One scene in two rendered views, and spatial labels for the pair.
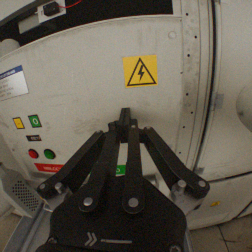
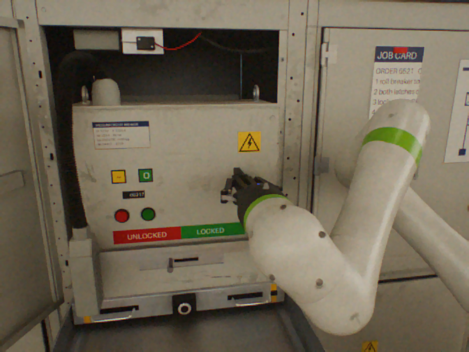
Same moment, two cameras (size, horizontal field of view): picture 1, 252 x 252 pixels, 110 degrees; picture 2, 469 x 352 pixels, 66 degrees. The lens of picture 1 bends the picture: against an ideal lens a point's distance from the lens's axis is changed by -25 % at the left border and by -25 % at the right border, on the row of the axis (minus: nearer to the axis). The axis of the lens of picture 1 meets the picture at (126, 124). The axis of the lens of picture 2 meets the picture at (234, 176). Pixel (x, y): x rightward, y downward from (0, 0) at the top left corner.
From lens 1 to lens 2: 0.67 m
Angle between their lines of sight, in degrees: 18
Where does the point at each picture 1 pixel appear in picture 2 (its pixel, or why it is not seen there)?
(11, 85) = (128, 136)
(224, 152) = not seen: hidden behind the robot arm
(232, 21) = (338, 82)
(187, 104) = (288, 169)
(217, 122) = (326, 188)
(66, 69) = (195, 135)
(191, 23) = (294, 86)
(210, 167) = not seen: hidden behind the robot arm
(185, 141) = not seen: hidden behind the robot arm
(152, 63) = (257, 137)
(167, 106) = (266, 167)
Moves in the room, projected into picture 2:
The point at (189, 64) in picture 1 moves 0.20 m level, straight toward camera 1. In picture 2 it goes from (289, 128) to (280, 140)
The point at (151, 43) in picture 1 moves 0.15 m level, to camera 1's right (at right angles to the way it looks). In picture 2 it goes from (258, 123) to (315, 121)
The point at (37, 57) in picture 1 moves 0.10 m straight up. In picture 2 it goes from (169, 119) to (167, 72)
